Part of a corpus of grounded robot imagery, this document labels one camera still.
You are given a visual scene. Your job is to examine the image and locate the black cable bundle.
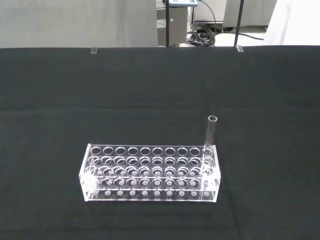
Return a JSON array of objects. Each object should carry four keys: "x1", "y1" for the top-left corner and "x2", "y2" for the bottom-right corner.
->
[{"x1": 186, "y1": 22, "x2": 216, "y2": 47}]

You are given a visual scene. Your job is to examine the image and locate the grey metal cabinet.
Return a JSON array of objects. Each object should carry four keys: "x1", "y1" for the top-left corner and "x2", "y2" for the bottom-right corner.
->
[{"x1": 155, "y1": 0, "x2": 189, "y2": 48}]

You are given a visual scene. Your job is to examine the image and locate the clear acrylic test tube rack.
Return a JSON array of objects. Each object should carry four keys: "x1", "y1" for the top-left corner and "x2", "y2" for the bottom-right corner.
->
[{"x1": 78, "y1": 143, "x2": 222, "y2": 203}]

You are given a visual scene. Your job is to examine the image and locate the white draped fabric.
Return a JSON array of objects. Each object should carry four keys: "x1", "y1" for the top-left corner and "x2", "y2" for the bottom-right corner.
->
[{"x1": 262, "y1": 0, "x2": 320, "y2": 46}]

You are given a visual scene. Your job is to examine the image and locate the pale board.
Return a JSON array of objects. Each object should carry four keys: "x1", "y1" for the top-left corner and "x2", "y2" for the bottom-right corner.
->
[{"x1": 0, "y1": 0, "x2": 159, "y2": 49}]

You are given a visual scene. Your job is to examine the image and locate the black tripod pole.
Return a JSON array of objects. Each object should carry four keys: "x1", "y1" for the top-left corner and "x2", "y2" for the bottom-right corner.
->
[
  {"x1": 164, "y1": 0, "x2": 172, "y2": 48},
  {"x1": 234, "y1": 0, "x2": 245, "y2": 47}
]

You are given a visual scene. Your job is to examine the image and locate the black bench cloth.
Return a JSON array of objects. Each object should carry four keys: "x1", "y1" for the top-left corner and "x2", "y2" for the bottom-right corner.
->
[{"x1": 0, "y1": 44, "x2": 320, "y2": 240}]

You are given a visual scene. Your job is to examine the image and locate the grey device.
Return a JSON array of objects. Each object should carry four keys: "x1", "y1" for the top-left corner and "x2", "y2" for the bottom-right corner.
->
[{"x1": 169, "y1": 0, "x2": 200, "y2": 7}]

